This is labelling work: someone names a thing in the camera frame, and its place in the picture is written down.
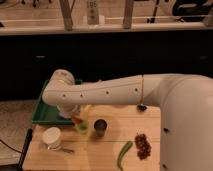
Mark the metal cup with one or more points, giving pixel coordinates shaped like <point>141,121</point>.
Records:
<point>100,126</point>

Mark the green plastic tray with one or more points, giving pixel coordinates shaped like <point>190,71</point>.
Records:
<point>44,114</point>

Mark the bunch of dark grapes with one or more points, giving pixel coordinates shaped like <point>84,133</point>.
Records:
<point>143,146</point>

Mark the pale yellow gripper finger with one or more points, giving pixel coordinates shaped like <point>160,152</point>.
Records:
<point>84,110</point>

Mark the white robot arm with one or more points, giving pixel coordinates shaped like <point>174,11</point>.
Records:
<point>185,102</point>

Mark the metal spoon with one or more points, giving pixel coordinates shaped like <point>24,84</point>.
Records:
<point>69,151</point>

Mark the green chili pepper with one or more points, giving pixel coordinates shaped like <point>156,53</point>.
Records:
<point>122,153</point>

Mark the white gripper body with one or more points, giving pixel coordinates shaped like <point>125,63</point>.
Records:
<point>68,110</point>

